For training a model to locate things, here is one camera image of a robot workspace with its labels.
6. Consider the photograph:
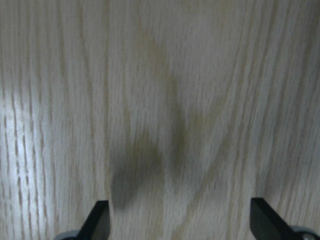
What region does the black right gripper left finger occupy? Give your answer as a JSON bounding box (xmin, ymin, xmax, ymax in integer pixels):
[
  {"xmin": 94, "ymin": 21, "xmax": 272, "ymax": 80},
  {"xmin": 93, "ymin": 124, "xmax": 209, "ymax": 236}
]
[{"xmin": 75, "ymin": 200, "xmax": 111, "ymax": 240}]

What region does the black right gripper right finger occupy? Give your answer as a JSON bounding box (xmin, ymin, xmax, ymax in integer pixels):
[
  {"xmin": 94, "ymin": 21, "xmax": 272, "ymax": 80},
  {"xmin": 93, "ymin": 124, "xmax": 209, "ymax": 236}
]
[{"xmin": 250, "ymin": 197, "xmax": 320, "ymax": 240}]

